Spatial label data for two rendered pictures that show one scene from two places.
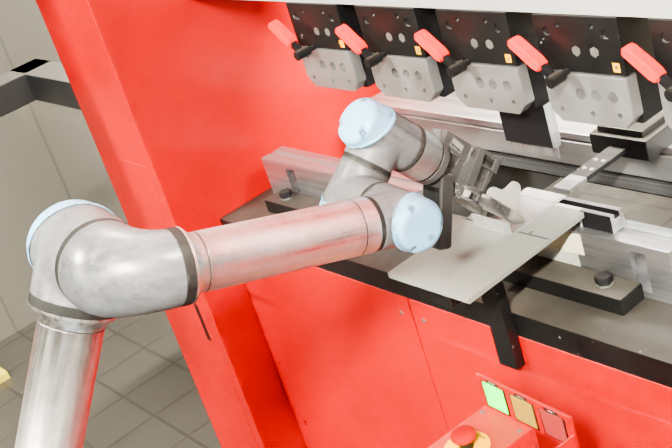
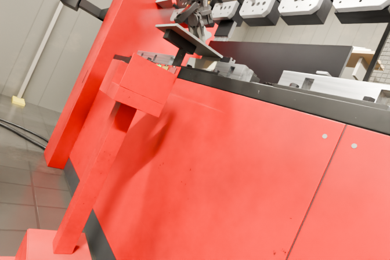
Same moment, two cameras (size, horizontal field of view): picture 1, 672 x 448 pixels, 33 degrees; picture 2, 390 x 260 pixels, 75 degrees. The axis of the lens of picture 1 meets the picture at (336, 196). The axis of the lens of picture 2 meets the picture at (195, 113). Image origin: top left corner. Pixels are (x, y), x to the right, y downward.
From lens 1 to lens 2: 1.25 m
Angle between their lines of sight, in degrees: 25
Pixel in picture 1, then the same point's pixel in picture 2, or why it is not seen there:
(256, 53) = (158, 32)
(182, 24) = (148, 5)
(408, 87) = not seen: hidden behind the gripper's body
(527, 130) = (223, 30)
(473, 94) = (216, 13)
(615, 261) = (223, 71)
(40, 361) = not seen: outside the picture
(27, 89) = (98, 12)
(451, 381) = not seen: hidden behind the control
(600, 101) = (258, 5)
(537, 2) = not seen: outside the picture
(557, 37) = not seen: outside the picture
